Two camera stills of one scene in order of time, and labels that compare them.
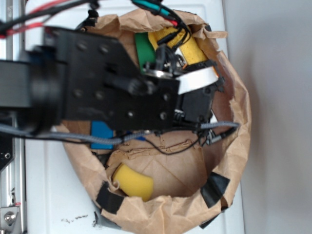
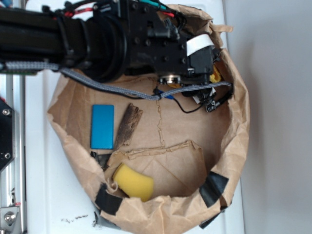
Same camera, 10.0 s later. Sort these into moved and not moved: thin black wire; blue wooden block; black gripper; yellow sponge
Moved: black gripper; thin black wire
Not moved: yellow sponge; blue wooden block
